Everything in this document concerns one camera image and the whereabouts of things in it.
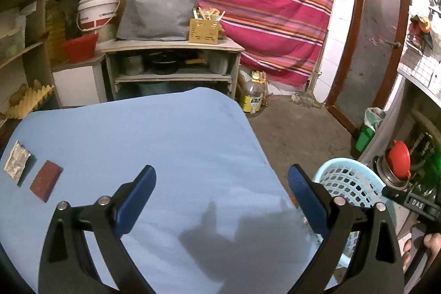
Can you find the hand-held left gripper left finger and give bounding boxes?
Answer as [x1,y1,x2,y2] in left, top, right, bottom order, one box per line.
[39,165,157,294]

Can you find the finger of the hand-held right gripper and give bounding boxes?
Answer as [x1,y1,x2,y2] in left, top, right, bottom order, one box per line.
[381,186,406,204]

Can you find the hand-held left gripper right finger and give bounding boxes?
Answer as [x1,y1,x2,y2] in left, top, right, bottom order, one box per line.
[289,164,405,294]

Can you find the light blue plastic basket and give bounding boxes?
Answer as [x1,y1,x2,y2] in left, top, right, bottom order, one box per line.
[312,158,391,269]

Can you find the green trash bin with bag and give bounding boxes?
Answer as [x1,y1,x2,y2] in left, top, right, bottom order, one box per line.
[356,107,386,153]

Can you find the person's right hand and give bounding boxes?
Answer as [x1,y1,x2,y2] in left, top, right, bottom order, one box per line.
[401,232,441,276]

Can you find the metal canister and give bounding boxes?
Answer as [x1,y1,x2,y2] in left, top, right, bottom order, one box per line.
[375,155,405,189]

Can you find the blue tablecloth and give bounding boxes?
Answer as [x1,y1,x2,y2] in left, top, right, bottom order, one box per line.
[0,87,340,294]

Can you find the dark red rectangular pad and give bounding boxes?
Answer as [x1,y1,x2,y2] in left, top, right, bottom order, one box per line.
[29,160,63,202]

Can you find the plastic oil bottle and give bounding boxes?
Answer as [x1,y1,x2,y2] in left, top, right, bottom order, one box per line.
[243,71,268,114]

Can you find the silver foil wrapper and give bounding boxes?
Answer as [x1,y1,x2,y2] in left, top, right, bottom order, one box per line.
[3,141,32,184]

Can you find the white cabinet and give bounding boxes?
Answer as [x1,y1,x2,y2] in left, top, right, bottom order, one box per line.
[52,53,107,109]

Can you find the small metal pot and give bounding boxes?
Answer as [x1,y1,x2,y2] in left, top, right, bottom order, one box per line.
[120,55,143,76]

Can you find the black pan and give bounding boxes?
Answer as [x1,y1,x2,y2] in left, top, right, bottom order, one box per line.
[150,53,180,75]

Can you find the yellow egg tray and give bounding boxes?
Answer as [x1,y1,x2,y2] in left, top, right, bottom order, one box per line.
[5,80,56,120]

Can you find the low grey shelf table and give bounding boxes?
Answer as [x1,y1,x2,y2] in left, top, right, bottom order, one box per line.
[98,37,245,102]

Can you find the grey container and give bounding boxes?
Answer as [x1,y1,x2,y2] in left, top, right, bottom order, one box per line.
[208,53,230,74]

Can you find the red plastic basin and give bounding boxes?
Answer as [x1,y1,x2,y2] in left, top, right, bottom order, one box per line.
[60,33,99,63]

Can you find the brown framed door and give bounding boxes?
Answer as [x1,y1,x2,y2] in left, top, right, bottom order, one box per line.
[326,0,412,139]

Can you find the yellow slotted utensil box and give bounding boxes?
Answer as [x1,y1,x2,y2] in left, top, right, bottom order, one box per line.
[189,18,221,45]

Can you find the grey fabric bag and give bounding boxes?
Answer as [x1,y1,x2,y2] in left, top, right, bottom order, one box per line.
[116,0,198,41]

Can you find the white plastic bucket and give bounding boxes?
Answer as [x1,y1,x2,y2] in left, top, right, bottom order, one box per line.
[76,0,121,33]

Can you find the bundle of wooden utensils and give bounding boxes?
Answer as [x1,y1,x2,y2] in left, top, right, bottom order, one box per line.
[193,6,226,22]

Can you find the tall wooden shelf unit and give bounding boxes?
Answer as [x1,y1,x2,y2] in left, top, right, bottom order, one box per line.
[0,0,63,109]

